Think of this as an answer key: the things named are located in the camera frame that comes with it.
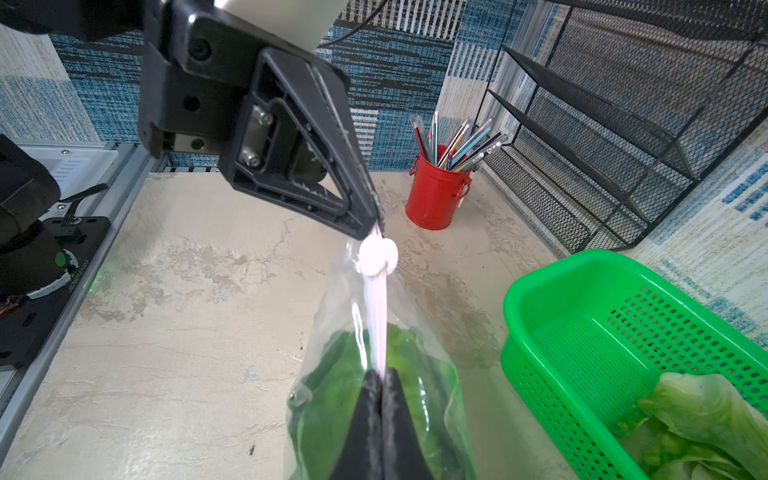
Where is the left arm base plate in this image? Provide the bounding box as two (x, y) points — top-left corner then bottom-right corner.
(1, 216), (111, 370)

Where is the coloured pencils bundle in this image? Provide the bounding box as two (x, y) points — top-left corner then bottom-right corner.
(409, 114), (508, 173)

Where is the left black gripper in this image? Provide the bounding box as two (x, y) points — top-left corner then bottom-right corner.
(138, 1), (383, 240)

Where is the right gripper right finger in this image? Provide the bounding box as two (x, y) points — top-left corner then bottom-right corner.
(382, 368), (433, 480)

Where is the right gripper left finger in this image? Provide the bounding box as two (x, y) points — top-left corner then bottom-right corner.
(330, 370), (384, 480)

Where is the red pencil cup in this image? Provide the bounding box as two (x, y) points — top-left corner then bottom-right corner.
(405, 154), (472, 231)

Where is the green plastic basket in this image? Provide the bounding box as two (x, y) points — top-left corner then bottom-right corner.
(501, 250), (767, 479)

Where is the pink-zip clear bag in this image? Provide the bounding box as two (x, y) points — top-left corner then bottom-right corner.
(284, 228), (453, 478)

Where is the black wire shelf rack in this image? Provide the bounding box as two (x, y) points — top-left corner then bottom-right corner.
(485, 1), (767, 255)

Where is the chinese cabbage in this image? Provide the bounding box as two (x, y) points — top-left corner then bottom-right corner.
(285, 325), (476, 479)
(613, 373), (767, 479)

